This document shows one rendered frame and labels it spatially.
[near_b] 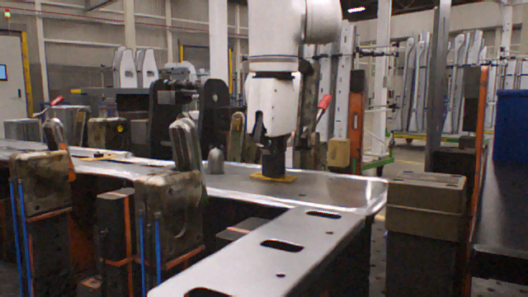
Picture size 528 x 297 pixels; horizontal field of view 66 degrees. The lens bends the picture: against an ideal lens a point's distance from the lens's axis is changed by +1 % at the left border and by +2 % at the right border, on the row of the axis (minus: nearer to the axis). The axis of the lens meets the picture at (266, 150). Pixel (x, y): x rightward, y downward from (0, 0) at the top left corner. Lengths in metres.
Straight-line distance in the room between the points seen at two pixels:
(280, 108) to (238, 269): 0.36
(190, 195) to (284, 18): 0.31
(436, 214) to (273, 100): 0.32
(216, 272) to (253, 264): 0.04
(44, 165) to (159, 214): 0.35
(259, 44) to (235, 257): 0.38
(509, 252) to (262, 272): 0.20
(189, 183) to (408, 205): 0.29
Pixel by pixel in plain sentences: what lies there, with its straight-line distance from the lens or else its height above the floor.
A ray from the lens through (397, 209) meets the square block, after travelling 0.48.
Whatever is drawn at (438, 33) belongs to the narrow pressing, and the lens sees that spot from 0.56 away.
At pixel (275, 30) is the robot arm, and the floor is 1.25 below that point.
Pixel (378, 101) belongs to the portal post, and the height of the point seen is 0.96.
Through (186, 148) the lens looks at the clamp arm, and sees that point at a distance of 0.59.
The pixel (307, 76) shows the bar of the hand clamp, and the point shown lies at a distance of 0.85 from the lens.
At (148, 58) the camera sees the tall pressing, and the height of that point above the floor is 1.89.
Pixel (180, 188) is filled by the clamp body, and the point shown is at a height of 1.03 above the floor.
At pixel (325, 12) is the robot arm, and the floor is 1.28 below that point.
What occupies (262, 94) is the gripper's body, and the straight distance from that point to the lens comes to 0.66.
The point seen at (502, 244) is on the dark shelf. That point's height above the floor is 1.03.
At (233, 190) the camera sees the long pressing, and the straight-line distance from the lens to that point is 0.65.
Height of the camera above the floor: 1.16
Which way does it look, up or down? 9 degrees down
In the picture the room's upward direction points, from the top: straight up
